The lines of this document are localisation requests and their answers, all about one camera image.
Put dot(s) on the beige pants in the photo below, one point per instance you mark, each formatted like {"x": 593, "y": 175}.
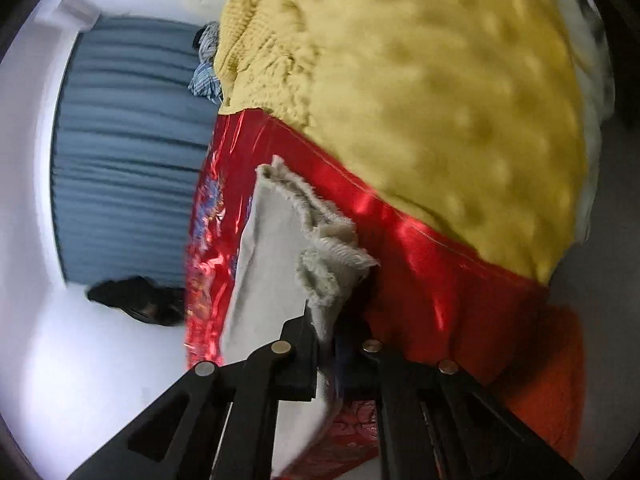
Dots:
{"x": 295, "y": 260}

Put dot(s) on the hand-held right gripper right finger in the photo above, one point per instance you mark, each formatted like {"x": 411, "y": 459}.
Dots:
{"x": 360, "y": 355}

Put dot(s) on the orange fleece clothing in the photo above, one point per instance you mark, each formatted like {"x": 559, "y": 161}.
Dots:
{"x": 545, "y": 380}

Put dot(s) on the pile of plaid clothes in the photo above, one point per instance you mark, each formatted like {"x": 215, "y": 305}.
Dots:
{"x": 206, "y": 70}

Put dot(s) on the dark hanging clothes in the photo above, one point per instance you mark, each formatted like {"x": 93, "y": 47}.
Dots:
{"x": 140, "y": 300}

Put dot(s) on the yellow dotted blanket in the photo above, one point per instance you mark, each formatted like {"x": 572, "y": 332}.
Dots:
{"x": 425, "y": 100}

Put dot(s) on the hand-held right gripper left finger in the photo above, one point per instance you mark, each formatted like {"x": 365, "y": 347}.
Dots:
{"x": 295, "y": 360}

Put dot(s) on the red floral satin bedspread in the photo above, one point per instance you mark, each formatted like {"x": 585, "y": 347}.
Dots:
{"x": 430, "y": 280}

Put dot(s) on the blue-grey curtain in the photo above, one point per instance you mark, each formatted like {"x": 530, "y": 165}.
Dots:
{"x": 130, "y": 150}

